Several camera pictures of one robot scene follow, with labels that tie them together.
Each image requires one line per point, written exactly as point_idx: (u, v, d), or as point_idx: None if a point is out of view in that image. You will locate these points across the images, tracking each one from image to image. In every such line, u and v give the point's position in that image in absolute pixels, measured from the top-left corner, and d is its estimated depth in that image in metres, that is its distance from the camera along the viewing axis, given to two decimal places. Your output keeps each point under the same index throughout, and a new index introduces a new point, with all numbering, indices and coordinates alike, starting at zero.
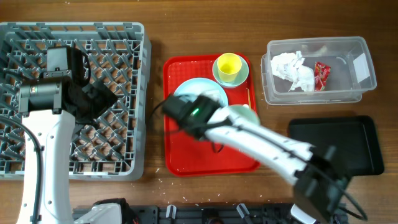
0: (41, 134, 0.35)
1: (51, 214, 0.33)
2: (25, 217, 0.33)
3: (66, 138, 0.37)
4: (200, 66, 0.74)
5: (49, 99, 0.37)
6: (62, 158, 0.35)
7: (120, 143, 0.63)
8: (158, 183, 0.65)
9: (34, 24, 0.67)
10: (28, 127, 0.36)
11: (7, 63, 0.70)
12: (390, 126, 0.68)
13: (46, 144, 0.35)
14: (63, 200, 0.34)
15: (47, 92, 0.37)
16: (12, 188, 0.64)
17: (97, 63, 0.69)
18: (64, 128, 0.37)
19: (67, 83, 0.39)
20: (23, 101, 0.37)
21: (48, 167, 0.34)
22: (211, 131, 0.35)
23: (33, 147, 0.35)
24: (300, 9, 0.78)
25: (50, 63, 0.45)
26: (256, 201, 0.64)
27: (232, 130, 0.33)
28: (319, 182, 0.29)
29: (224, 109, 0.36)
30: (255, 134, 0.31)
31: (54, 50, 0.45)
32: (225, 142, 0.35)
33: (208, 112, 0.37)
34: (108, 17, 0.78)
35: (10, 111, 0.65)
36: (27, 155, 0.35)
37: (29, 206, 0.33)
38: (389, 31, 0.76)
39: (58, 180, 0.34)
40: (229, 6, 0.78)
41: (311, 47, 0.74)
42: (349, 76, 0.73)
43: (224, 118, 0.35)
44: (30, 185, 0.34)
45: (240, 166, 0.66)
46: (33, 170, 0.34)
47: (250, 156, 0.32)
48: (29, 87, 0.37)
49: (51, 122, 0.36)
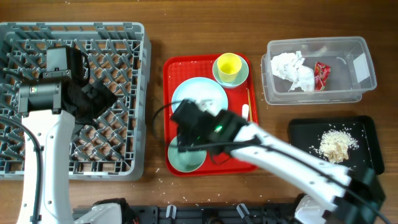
0: (41, 134, 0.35)
1: (51, 214, 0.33)
2: (26, 217, 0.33)
3: (66, 138, 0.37)
4: (200, 66, 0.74)
5: (49, 99, 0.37)
6: (61, 158, 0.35)
7: (120, 143, 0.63)
8: (158, 183, 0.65)
9: (34, 24, 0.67)
10: (28, 128, 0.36)
11: (8, 63, 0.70)
12: (389, 126, 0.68)
13: (45, 145, 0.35)
14: (63, 200, 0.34)
15: (48, 92, 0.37)
16: (12, 187, 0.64)
17: (97, 63, 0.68)
18: (63, 130, 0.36)
19: (67, 82, 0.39)
20: (22, 101, 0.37)
21: (48, 168, 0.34)
22: (237, 151, 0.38)
23: (33, 147, 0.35)
24: (300, 9, 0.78)
25: (50, 63, 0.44)
26: (256, 201, 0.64)
27: (265, 151, 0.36)
28: (356, 205, 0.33)
29: (250, 127, 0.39)
30: (285, 154, 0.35)
31: (54, 50, 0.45)
32: (249, 160, 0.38)
33: (233, 129, 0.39)
34: (108, 16, 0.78)
35: (10, 111, 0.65)
36: (27, 157, 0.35)
37: (28, 206, 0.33)
38: (388, 31, 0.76)
39: (58, 180, 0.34)
40: (229, 6, 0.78)
41: (311, 47, 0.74)
42: (349, 76, 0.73)
43: (252, 136, 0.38)
44: (30, 186, 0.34)
45: (240, 166, 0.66)
46: (33, 171, 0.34)
47: (288, 180, 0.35)
48: (28, 87, 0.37)
49: (51, 123, 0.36)
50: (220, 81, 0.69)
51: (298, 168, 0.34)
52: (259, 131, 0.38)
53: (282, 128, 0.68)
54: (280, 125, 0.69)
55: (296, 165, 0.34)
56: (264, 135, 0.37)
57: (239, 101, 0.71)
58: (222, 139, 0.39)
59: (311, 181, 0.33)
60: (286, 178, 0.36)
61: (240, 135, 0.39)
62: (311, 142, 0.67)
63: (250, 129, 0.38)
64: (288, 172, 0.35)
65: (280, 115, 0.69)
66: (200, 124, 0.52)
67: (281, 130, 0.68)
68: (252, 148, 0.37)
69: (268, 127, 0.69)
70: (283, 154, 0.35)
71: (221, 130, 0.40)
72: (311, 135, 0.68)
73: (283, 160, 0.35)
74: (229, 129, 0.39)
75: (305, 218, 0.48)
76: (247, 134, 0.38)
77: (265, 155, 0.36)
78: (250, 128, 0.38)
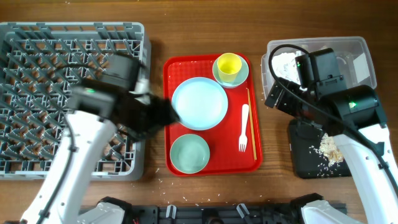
0: (80, 135, 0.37)
1: (60, 216, 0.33)
2: (37, 209, 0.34)
3: (98, 145, 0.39)
4: (200, 66, 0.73)
5: (97, 104, 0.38)
6: (88, 165, 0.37)
7: (120, 143, 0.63)
8: (158, 183, 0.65)
9: (34, 24, 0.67)
10: (71, 124, 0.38)
11: (7, 63, 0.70)
12: (390, 126, 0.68)
13: (80, 147, 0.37)
14: (75, 205, 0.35)
15: (98, 101, 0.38)
16: (12, 186, 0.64)
17: (97, 63, 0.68)
18: (101, 137, 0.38)
19: (119, 95, 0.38)
20: (73, 101, 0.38)
21: (75, 170, 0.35)
22: (354, 147, 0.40)
23: (69, 145, 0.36)
24: (300, 9, 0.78)
25: (111, 67, 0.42)
26: (256, 201, 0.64)
27: (374, 166, 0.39)
28: None
29: (376, 127, 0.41)
30: (390, 182, 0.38)
31: (120, 56, 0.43)
32: (353, 160, 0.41)
33: (364, 114, 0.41)
34: (108, 17, 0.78)
35: (10, 111, 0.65)
36: (62, 152, 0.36)
37: (43, 200, 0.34)
38: (389, 31, 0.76)
39: (79, 185, 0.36)
40: (229, 6, 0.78)
41: (311, 48, 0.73)
42: (349, 76, 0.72)
43: (377, 141, 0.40)
44: (54, 181, 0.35)
45: (240, 166, 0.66)
46: (61, 167, 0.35)
47: (366, 194, 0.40)
48: (83, 88, 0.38)
49: (93, 129, 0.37)
50: (219, 81, 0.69)
51: (387, 190, 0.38)
52: (385, 138, 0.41)
53: (282, 129, 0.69)
54: (280, 125, 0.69)
55: (390, 194, 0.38)
56: (387, 150, 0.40)
57: (239, 101, 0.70)
58: (349, 119, 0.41)
59: (388, 211, 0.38)
60: (362, 185, 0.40)
61: (369, 130, 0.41)
62: (311, 143, 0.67)
63: (374, 130, 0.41)
64: (375, 193, 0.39)
65: (279, 115, 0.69)
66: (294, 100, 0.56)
67: (281, 130, 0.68)
68: (367, 152, 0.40)
69: (268, 127, 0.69)
70: (392, 180, 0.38)
71: (354, 109, 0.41)
72: (311, 135, 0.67)
73: (385, 188, 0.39)
74: (363, 112, 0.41)
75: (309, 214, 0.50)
76: (374, 137, 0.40)
77: (375, 172, 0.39)
78: (375, 126, 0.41)
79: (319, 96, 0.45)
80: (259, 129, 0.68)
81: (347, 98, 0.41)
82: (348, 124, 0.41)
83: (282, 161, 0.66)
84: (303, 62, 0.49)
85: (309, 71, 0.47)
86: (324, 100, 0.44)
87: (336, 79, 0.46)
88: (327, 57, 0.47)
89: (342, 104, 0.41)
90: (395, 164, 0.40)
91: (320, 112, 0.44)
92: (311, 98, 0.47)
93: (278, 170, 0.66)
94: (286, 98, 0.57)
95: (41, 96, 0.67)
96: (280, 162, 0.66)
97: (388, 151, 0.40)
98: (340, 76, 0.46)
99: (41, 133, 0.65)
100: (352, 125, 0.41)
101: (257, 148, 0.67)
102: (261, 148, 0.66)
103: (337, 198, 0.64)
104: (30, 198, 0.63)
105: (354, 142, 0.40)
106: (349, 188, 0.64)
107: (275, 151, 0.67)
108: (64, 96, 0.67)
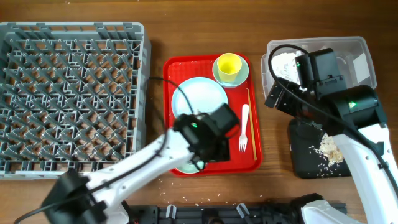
0: (168, 149, 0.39)
1: (112, 196, 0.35)
2: (100, 177, 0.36)
3: (173, 165, 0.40)
4: (200, 66, 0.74)
5: (185, 139, 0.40)
6: (155, 175, 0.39)
7: (120, 143, 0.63)
8: (158, 183, 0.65)
9: (34, 24, 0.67)
10: (170, 136, 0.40)
11: (8, 63, 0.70)
12: (390, 126, 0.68)
13: (163, 157, 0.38)
14: (125, 195, 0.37)
15: (189, 140, 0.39)
16: (12, 186, 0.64)
17: (97, 63, 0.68)
18: (180, 161, 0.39)
19: (208, 143, 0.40)
20: (181, 125, 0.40)
21: (148, 170, 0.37)
22: (355, 147, 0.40)
23: (157, 149, 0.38)
24: (300, 9, 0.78)
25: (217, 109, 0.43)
26: (256, 201, 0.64)
27: (374, 166, 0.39)
28: None
29: (376, 127, 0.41)
30: (390, 182, 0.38)
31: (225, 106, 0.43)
32: (353, 160, 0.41)
33: (363, 114, 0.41)
34: (108, 17, 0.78)
35: (10, 111, 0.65)
36: (147, 149, 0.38)
37: (111, 174, 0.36)
38: (389, 31, 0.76)
39: (140, 183, 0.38)
40: (229, 6, 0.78)
41: (311, 48, 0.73)
42: (349, 76, 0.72)
43: (377, 141, 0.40)
44: (129, 163, 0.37)
45: (240, 166, 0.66)
46: (139, 158, 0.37)
47: (365, 194, 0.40)
48: (191, 119, 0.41)
49: (181, 151, 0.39)
50: (220, 81, 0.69)
51: (387, 190, 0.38)
52: (386, 138, 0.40)
53: (282, 129, 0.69)
54: (280, 126, 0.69)
55: (390, 194, 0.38)
56: (387, 149, 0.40)
57: (239, 101, 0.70)
58: (349, 119, 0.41)
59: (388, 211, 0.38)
60: (362, 185, 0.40)
61: (369, 130, 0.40)
62: (312, 142, 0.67)
63: (374, 130, 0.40)
64: (376, 194, 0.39)
65: (279, 115, 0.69)
66: (293, 100, 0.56)
67: (281, 130, 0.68)
68: (367, 152, 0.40)
69: (268, 127, 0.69)
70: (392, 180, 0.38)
71: (354, 109, 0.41)
72: (311, 135, 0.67)
73: (385, 188, 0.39)
74: (363, 112, 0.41)
75: (310, 214, 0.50)
76: (374, 136, 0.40)
77: (375, 172, 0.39)
78: (375, 126, 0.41)
79: (319, 96, 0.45)
80: (259, 129, 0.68)
81: (347, 98, 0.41)
82: (349, 123, 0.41)
83: (282, 161, 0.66)
84: (302, 63, 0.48)
85: (309, 71, 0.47)
86: (324, 100, 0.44)
87: (336, 79, 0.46)
88: (327, 57, 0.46)
89: (343, 104, 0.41)
90: (395, 164, 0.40)
91: (319, 112, 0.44)
92: (311, 98, 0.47)
93: (278, 170, 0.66)
94: (286, 97, 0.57)
95: (41, 96, 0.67)
96: (280, 162, 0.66)
97: (388, 151, 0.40)
98: (340, 76, 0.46)
99: (41, 133, 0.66)
100: (352, 125, 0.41)
101: (257, 148, 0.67)
102: (261, 147, 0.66)
103: (337, 198, 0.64)
104: (30, 199, 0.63)
105: (354, 142, 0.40)
106: (349, 188, 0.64)
107: (275, 151, 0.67)
108: (64, 96, 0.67)
